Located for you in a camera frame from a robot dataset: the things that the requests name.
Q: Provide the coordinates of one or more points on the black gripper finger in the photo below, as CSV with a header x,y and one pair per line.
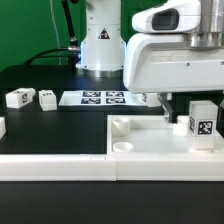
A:
x,y
169,113

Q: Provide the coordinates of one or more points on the white square table top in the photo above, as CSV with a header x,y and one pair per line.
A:
x,y
154,135

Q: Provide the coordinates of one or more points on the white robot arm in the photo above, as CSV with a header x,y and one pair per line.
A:
x,y
177,49

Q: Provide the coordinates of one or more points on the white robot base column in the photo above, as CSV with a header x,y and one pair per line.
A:
x,y
103,49

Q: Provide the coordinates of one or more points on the white left fence piece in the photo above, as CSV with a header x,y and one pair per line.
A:
x,y
2,127

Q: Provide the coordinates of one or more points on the white marker base plate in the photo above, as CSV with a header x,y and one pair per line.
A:
x,y
100,98

